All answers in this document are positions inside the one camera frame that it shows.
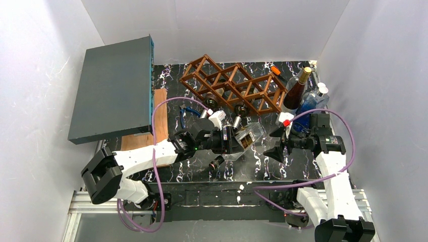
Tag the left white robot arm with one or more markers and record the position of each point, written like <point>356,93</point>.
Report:
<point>187,141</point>

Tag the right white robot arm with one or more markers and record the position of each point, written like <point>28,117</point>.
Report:
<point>338,218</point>

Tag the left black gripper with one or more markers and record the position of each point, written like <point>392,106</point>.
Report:
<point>228,140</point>

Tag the blue square glass bottle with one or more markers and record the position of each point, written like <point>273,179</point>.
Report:
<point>313,100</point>

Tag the brown wooden board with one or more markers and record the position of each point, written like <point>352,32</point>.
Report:
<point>160,113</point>

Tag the dark grey box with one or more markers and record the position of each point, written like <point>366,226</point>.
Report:
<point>115,96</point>

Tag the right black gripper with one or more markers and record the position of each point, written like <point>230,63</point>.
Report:
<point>286,144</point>

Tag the dark bottle silver cap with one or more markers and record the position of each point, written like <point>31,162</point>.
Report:
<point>212,102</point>

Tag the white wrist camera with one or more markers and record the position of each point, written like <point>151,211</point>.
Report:
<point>285,118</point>
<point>216,118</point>

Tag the dark bottle gold cap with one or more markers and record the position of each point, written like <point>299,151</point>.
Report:
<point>294,96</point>

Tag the brown wooden wine rack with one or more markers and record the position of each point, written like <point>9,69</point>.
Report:
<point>234,85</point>

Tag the clear bottle white neck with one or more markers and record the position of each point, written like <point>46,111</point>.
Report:
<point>318,86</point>

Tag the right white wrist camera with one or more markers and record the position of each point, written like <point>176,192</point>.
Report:
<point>285,118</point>

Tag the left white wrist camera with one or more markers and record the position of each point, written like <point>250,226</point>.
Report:
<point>216,118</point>

